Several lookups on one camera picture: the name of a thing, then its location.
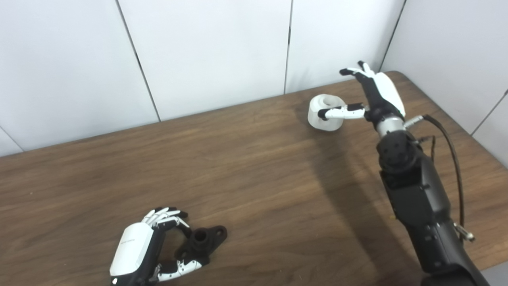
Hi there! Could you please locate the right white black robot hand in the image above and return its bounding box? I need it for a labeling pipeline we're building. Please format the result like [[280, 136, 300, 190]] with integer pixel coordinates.
[[317, 60, 406, 123]]

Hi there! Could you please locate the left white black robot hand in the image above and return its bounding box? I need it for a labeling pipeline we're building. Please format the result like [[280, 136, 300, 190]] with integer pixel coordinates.
[[109, 206, 210, 286]]

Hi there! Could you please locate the round white piece with hole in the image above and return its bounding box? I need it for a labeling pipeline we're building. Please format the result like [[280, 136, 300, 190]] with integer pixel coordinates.
[[307, 93, 347, 131]]

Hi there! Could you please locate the black flanged holder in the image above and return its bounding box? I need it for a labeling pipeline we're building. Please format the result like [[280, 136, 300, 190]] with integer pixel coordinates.
[[174, 225, 228, 266]]

